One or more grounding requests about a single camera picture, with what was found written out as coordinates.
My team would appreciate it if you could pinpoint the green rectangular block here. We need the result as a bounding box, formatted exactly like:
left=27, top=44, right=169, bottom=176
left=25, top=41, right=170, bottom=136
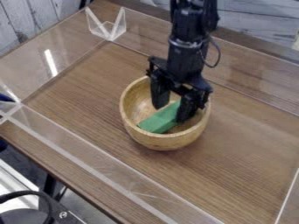
left=137, top=101, right=180, bottom=134

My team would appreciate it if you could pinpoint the blue object at edge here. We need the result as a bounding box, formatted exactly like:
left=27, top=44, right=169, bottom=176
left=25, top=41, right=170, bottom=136
left=0, top=93, right=15, bottom=152

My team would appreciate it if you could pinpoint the black cable loop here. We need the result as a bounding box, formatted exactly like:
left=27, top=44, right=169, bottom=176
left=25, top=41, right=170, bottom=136
left=0, top=190, right=54, bottom=224

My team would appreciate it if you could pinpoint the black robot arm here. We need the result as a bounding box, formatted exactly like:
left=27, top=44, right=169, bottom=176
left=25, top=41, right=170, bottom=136
left=146, top=0, right=220, bottom=123

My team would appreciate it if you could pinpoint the brown wooden bowl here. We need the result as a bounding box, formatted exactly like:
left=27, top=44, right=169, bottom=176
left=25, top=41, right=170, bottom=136
left=118, top=76, right=210, bottom=151

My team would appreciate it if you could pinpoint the black table leg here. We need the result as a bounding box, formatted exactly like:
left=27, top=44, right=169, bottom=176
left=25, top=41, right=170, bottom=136
left=42, top=174, right=57, bottom=197

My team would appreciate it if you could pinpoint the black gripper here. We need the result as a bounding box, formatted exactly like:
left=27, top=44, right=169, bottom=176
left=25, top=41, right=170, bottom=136
left=146, top=39, right=212, bottom=123

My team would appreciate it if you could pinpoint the clear acrylic tray barrier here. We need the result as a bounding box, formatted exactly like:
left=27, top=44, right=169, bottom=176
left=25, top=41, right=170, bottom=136
left=0, top=1, right=299, bottom=224

